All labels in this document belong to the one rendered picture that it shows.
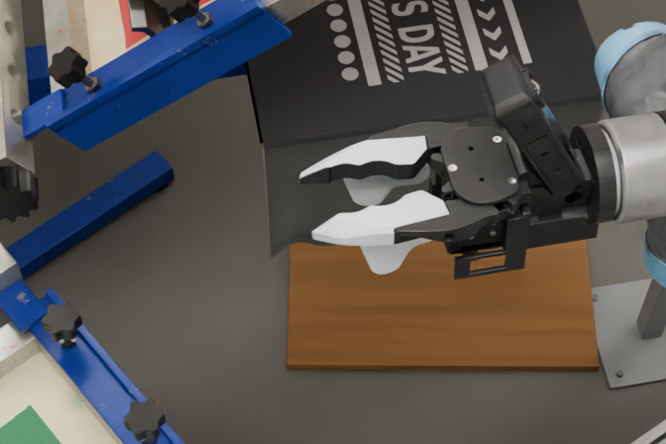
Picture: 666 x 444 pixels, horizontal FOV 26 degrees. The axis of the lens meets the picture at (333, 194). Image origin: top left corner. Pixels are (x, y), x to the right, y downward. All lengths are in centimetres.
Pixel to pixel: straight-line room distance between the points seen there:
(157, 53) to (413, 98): 45
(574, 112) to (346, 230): 106
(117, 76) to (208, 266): 130
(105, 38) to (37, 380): 42
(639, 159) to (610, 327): 188
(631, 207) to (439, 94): 97
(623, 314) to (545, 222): 187
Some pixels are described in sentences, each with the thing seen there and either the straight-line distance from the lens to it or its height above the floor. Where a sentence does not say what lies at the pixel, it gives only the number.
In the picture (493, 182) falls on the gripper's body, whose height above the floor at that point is 169.
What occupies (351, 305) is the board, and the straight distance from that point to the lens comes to 285.
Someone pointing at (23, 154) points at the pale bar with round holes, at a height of 114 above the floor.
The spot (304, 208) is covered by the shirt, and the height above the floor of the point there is 77.
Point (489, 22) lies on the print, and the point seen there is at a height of 95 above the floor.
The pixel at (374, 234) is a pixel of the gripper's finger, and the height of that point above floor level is 168.
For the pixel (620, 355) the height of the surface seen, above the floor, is 1.
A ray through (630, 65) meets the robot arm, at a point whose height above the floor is 159.
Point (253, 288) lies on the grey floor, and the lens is 289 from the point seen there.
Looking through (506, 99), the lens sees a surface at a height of 177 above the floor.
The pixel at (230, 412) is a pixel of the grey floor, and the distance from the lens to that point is 277.
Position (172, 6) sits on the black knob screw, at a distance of 158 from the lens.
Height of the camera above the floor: 250
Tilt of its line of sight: 56 degrees down
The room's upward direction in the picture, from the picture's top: straight up
